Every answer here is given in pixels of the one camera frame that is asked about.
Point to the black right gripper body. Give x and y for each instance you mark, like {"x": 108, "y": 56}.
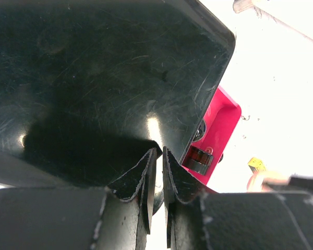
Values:
{"x": 294, "y": 184}

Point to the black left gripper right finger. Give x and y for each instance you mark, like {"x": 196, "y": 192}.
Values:
{"x": 199, "y": 218}

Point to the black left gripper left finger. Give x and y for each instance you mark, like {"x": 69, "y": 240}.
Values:
{"x": 117, "y": 216}

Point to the black round compact jar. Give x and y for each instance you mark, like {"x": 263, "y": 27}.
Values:
{"x": 198, "y": 160}

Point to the black drawer organizer cabinet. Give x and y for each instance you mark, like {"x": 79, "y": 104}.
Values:
{"x": 88, "y": 87}

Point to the gold black lipstick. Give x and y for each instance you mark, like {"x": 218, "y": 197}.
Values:
{"x": 256, "y": 165}

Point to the beige two-tier shelf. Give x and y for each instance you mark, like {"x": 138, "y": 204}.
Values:
{"x": 298, "y": 15}

